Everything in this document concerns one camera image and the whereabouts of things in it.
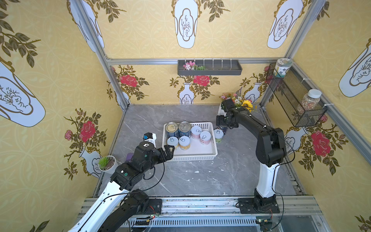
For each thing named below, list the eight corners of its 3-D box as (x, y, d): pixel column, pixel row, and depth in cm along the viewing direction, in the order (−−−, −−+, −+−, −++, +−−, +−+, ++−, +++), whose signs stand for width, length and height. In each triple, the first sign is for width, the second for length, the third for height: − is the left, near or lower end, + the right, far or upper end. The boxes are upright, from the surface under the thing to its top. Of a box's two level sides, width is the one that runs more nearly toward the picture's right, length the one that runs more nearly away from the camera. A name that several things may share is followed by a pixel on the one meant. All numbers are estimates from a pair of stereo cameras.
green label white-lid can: (213, 143, 100) (214, 138, 95) (212, 134, 105) (213, 129, 100) (222, 143, 100) (224, 138, 95) (221, 134, 105) (223, 129, 100)
